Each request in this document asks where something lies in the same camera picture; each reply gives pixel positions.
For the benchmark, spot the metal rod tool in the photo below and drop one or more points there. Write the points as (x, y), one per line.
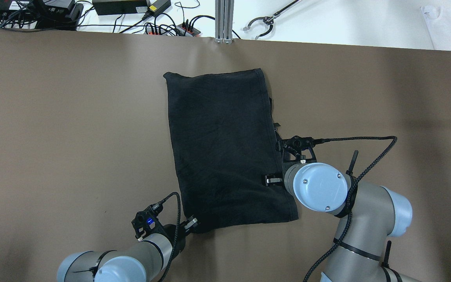
(269, 20)

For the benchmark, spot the aluminium frame post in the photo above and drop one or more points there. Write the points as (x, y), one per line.
(223, 21)

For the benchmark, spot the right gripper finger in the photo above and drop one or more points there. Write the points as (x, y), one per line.
(273, 180)

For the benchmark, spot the black t-shirt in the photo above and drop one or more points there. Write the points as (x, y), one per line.
(224, 142)

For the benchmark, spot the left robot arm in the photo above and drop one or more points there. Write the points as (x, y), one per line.
(142, 262)

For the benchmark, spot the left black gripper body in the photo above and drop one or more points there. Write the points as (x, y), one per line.
(179, 235)

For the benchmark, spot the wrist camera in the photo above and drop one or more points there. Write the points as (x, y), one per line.
(145, 223)
(296, 149)

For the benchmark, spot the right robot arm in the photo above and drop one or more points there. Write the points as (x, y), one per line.
(368, 214)

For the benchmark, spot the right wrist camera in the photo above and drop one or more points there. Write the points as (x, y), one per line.
(296, 149)

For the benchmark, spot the orange USB hub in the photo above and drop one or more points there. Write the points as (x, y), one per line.
(182, 30)

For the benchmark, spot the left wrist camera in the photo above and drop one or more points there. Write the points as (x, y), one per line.
(145, 223)

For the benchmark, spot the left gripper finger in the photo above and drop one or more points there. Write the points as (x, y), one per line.
(191, 223)

